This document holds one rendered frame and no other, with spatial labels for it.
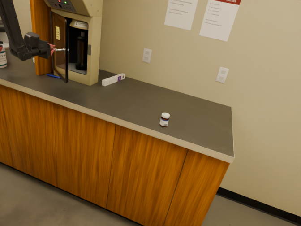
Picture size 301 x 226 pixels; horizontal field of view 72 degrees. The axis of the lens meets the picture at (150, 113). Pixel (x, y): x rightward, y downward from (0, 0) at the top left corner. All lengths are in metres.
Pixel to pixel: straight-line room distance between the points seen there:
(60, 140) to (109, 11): 1.09
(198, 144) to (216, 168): 0.19
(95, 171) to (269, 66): 1.45
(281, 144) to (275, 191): 0.50
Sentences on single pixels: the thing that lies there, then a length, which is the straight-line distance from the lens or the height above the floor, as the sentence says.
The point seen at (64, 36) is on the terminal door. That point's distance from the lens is 1.40.
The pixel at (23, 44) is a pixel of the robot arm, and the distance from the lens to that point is 1.27.
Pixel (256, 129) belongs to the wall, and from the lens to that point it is 1.91.
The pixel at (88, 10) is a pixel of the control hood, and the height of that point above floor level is 1.44.
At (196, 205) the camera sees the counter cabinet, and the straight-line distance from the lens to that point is 1.45.
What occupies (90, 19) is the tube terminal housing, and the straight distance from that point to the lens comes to 1.50.
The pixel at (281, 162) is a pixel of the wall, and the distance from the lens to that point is 2.10.
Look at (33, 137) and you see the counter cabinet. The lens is 1.78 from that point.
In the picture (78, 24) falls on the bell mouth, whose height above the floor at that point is 1.34.
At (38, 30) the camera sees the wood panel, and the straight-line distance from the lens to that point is 1.68.
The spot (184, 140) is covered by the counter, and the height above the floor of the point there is 0.94.
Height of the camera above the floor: 1.55
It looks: 27 degrees down
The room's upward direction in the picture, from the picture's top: 11 degrees clockwise
